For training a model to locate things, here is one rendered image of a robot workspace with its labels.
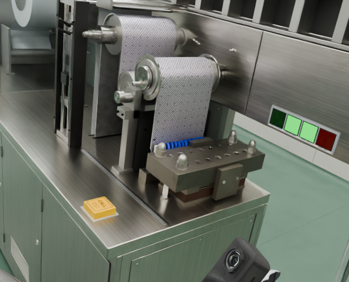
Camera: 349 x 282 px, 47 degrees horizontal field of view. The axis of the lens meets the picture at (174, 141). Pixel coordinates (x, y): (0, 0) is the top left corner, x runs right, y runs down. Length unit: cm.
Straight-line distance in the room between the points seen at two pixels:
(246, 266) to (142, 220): 79
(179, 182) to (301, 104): 45
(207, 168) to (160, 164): 15
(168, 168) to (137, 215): 17
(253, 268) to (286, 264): 229
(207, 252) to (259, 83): 59
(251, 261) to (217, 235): 96
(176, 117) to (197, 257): 47
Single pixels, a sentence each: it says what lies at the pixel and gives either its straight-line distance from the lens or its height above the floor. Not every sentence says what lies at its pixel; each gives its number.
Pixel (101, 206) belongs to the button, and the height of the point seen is 92.
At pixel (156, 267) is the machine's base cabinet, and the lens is 124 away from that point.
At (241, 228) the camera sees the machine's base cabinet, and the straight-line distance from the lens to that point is 145.
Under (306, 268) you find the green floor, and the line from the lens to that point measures 274.
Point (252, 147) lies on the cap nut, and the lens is 142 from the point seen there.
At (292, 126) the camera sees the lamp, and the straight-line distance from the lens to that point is 131.
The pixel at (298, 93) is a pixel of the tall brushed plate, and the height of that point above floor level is 128.
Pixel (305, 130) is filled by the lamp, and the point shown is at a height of 119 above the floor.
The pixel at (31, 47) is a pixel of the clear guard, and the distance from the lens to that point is 217.
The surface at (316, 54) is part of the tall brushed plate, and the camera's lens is 126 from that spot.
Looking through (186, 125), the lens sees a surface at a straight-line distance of 139.
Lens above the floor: 157
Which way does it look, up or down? 23 degrees down
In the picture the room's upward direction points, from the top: 9 degrees clockwise
